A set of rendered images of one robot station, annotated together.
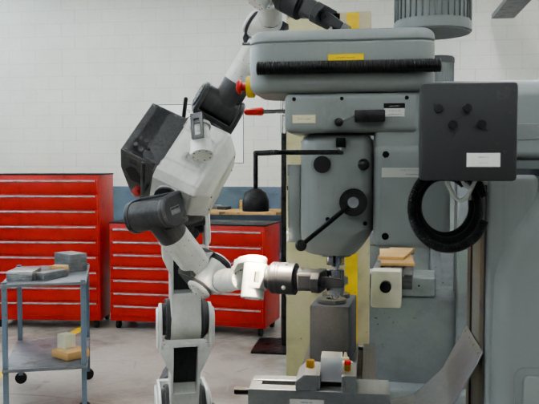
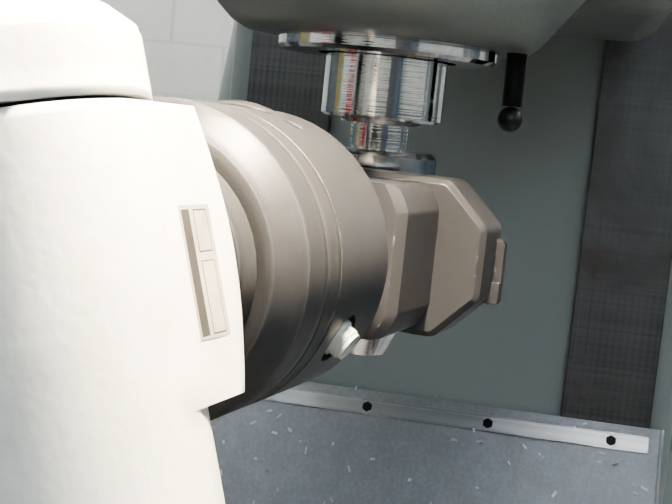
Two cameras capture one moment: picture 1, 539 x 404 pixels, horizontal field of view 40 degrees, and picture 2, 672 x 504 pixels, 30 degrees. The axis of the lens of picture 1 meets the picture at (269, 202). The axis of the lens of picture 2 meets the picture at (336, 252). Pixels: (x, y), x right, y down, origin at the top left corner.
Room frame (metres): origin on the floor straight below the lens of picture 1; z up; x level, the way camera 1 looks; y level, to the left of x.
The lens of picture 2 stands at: (1.98, 0.32, 1.28)
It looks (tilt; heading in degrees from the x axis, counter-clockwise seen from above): 6 degrees down; 272
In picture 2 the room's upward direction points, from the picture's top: 6 degrees clockwise
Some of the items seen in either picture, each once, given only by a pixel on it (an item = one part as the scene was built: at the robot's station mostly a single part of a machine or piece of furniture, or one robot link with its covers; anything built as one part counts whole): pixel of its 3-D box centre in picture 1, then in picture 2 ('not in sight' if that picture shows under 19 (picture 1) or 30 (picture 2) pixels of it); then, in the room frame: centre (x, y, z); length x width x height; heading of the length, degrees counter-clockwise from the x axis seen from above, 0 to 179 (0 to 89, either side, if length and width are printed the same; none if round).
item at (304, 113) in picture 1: (351, 115); not in sight; (1.98, -0.22, 1.68); 0.34 x 0.24 x 0.10; 82
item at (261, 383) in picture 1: (319, 389); not in sight; (1.82, -0.13, 0.99); 0.35 x 0.15 x 0.11; 83
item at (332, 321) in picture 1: (334, 326); not in sight; (2.33, -0.20, 1.03); 0.22 x 0.12 x 0.20; 168
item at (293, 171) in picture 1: (294, 203); not in sight; (2.00, -0.07, 1.45); 0.04 x 0.04 x 0.21; 82
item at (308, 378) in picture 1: (309, 375); not in sight; (1.83, -0.10, 1.02); 0.12 x 0.06 x 0.04; 173
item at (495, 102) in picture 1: (467, 132); not in sight; (1.61, -0.43, 1.62); 0.20 x 0.09 x 0.21; 82
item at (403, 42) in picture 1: (342, 66); not in sight; (1.98, -0.19, 1.81); 0.47 x 0.26 x 0.16; 82
